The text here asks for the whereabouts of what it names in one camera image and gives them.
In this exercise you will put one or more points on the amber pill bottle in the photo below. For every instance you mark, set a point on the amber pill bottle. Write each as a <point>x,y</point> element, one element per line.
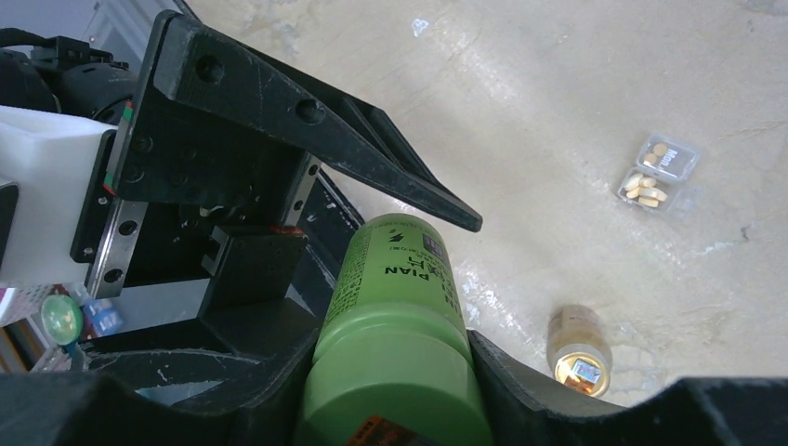
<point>578,355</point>

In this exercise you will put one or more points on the green pill bottle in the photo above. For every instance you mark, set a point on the green pill bottle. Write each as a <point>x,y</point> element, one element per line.
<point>396,272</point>

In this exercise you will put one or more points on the green bottle cap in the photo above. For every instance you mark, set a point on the green bottle cap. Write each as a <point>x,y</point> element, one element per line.
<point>386,374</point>

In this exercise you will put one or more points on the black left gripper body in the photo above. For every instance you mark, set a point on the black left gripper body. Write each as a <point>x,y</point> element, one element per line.
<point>171,241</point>

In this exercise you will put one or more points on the clear plastic pill organizer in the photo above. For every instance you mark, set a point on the clear plastic pill organizer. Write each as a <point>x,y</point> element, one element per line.
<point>658,181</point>

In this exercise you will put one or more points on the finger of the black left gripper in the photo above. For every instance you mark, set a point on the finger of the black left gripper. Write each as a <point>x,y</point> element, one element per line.
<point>212,121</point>
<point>249,341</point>

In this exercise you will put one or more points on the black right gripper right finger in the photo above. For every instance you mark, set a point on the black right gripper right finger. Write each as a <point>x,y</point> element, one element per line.
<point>526,407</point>

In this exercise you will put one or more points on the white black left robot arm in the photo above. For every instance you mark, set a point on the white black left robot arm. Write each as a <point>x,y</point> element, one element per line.
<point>65,76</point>

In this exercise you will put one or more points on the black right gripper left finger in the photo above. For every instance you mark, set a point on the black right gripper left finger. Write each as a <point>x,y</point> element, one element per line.
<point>257,406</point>

